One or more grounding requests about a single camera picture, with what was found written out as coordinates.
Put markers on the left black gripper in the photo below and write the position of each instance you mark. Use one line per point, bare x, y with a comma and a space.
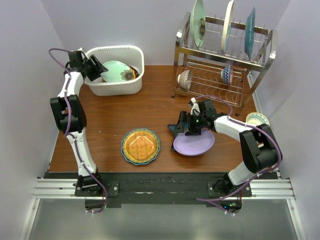
98, 68

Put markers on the white plastic bin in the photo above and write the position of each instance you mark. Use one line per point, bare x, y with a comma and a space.
128, 54

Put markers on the black rimmed checkered plate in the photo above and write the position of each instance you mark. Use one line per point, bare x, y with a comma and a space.
137, 73

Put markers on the teal plate in rack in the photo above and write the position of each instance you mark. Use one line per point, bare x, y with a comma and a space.
249, 33

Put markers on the amber glass plate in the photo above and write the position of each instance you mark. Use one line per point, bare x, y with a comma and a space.
140, 145

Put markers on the brown patterned bowl in rack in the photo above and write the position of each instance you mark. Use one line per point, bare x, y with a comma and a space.
185, 79

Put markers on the lilac plastic plate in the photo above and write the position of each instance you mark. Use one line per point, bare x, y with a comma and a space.
194, 145

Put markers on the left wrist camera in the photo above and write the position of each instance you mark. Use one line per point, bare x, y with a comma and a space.
84, 54

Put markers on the teal star-shaped plate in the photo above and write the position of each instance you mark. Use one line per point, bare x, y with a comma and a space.
175, 132

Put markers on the blue zigzag bowl in rack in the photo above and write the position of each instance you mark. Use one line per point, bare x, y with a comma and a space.
227, 75

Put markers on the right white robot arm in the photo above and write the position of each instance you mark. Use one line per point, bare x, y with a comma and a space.
259, 148

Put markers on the mint floral plate in rack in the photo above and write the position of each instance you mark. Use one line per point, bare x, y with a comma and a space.
198, 23

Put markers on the cream plate in rack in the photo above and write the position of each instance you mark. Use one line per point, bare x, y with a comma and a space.
227, 26

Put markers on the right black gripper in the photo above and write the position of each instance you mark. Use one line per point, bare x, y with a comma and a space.
185, 116

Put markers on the mint floral plate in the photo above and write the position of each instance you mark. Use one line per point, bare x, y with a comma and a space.
198, 23
117, 71

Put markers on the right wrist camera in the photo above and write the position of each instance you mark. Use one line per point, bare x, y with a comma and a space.
195, 110

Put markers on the blue yellow patterned bowl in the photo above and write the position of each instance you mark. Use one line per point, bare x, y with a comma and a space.
256, 119

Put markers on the yellow dotted scalloped plate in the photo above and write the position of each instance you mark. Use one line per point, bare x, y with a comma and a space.
133, 73

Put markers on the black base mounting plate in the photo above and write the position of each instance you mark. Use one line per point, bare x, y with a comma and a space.
113, 189

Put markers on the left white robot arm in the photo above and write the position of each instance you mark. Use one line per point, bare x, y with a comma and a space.
70, 117

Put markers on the steel two-tier dish rack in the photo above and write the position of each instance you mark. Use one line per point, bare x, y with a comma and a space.
207, 62

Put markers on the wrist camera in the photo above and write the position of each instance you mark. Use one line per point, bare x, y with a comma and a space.
84, 54
195, 110

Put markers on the aluminium rail frame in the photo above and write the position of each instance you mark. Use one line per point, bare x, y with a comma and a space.
48, 188

